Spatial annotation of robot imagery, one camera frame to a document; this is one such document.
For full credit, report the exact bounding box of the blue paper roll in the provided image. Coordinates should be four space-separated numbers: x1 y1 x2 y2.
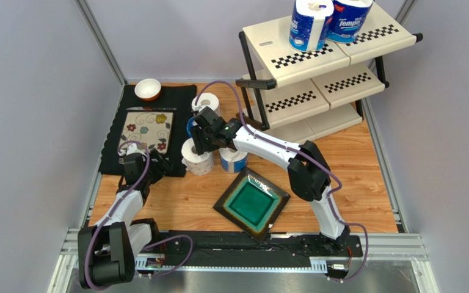
186 117 197 138

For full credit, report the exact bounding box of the dotted white paper roll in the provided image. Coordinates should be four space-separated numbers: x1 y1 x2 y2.
181 138 214 176

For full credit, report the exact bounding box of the dark blue roll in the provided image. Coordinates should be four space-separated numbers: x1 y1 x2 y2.
289 0 334 52

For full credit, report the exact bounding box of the Tempo paper roll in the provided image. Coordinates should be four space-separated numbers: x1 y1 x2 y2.
327 0 374 43

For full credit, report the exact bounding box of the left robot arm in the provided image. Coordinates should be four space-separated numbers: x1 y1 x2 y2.
78 150 173 291

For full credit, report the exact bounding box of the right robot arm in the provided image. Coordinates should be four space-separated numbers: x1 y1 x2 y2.
191 107 350 250

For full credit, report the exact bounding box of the cream three-tier shelf rack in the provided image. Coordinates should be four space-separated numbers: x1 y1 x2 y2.
236 4 423 142

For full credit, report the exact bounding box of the blue banded wrapped roll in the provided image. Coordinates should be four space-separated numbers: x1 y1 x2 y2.
219 148 248 173

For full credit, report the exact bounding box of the plain white paper roll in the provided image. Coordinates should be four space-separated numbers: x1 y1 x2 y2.
191 92 221 116

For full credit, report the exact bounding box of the black fabric placemat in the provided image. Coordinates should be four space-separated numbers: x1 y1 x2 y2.
98 85 197 177

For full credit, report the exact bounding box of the floral square plate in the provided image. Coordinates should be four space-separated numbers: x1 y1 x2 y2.
118 111 174 154

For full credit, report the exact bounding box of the white and orange bowl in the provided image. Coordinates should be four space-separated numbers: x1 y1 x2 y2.
134 78 162 101

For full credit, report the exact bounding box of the green square glazed plate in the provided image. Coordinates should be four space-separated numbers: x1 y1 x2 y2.
213 167 291 242

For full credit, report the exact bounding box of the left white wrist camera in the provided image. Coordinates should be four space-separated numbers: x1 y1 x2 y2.
118 143 146 158

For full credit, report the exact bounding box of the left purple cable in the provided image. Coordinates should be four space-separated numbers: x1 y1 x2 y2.
83 141 194 290

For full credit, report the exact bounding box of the knife with dark handle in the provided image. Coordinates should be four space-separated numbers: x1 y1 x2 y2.
126 107 178 112

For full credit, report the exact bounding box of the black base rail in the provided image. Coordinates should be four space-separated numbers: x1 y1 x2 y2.
135 231 366 279

